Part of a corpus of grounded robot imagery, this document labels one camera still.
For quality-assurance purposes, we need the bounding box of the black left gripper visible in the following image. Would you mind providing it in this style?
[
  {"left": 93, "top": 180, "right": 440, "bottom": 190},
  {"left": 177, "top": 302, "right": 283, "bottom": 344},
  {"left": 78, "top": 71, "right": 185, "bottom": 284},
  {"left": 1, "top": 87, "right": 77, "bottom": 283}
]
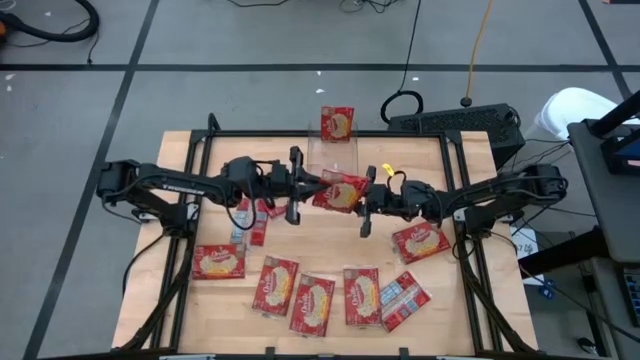
[{"left": 260, "top": 146, "right": 326, "bottom": 225}]

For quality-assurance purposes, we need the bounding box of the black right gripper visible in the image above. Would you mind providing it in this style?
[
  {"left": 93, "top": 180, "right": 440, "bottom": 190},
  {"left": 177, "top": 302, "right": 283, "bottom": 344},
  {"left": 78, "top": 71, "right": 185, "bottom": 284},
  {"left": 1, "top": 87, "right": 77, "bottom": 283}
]
[{"left": 352, "top": 165, "right": 405, "bottom": 239}]

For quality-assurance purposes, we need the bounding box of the clear plastic basket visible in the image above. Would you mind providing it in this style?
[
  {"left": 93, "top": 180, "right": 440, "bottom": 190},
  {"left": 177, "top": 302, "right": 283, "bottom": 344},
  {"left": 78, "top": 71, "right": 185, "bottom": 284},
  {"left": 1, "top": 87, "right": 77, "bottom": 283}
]
[{"left": 305, "top": 119, "right": 360, "bottom": 177}]

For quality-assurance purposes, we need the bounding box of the white paper sheet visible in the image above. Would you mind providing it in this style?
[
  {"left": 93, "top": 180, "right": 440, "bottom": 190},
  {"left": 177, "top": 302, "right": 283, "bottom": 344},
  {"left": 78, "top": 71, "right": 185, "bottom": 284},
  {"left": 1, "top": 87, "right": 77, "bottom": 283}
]
[{"left": 509, "top": 225, "right": 546, "bottom": 287}]

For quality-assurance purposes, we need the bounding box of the black desk beam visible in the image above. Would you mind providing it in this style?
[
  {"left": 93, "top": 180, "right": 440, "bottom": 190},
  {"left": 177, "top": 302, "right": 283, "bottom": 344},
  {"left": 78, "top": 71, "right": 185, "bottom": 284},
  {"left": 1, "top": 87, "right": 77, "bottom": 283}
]
[{"left": 517, "top": 225, "right": 611, "bottom": 279}]

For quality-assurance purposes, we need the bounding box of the white trash bin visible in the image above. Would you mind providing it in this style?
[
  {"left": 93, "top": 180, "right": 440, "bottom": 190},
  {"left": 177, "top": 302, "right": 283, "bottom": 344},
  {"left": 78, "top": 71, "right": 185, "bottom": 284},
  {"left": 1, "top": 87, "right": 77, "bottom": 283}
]
[{"left": 533, "top": 86, "right": 640, "bottom": 142}]

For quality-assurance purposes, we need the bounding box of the grey side desk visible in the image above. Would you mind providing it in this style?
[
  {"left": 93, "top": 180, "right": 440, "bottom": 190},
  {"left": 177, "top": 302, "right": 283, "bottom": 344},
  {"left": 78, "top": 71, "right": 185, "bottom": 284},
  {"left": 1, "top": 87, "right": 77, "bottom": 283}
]
[{"left": 567, "top": 118, "right": 640, "bottom": 265}]

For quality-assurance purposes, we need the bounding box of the black desk device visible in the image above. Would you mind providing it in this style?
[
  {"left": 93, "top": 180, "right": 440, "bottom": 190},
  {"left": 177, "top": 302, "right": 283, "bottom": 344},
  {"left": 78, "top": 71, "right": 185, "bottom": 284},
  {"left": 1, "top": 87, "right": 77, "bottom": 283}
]
[{"left": 599, "top": 127, "right": 640, "bottom": 177}]

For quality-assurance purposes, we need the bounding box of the black pole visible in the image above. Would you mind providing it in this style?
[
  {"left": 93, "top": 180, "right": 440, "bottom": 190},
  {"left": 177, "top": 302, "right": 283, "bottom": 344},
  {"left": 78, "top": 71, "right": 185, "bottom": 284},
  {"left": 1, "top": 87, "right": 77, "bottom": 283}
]
[{"left": 587, "top": 89, "right": 640, "bottom": 139}]

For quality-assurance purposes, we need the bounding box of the black keyboard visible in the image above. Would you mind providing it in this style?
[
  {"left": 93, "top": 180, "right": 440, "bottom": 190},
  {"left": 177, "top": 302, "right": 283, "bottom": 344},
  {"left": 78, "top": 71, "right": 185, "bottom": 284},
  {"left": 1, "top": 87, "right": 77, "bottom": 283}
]
[{"left": 622, "top": 267, "right": 640, "bottom": 329}]

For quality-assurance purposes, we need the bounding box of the black aluminium table frame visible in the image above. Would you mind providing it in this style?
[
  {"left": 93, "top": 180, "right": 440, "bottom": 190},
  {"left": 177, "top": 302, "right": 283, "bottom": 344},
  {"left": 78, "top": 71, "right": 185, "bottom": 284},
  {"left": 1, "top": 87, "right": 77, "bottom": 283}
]
[{"left": 117, "top": 112, "right": 540, "bottom": 360}]

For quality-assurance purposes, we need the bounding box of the black left camera cable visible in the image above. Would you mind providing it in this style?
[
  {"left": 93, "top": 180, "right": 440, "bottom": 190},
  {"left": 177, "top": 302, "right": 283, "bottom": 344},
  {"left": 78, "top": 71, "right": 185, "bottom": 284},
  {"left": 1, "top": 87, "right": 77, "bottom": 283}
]
[{"left": 223, "top": 158, "right": 281, "bottom": 232}]

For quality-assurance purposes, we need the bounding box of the yellow cable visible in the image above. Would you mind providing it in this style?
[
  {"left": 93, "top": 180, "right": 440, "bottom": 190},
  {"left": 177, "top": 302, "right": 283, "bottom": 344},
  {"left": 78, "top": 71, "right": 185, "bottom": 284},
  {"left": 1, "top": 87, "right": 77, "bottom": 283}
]
[{"left": 459, "top": 0, "right": 496, "bottom": 109}]

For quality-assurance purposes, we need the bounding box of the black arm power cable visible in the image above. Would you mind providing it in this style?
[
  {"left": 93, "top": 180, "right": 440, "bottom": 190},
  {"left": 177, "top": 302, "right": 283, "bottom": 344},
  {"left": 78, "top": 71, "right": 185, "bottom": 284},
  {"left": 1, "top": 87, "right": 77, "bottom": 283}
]
[{"left": 121, "top": 230, "right": 169, "bottom": 297}]

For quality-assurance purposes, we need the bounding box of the black vacuum hose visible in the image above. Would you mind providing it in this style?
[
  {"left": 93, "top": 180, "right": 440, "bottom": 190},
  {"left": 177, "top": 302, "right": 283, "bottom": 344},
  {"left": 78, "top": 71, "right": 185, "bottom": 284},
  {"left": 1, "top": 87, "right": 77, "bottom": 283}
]
[{"left": 0, "top": 0, "right": 101, "bottom": 44}]

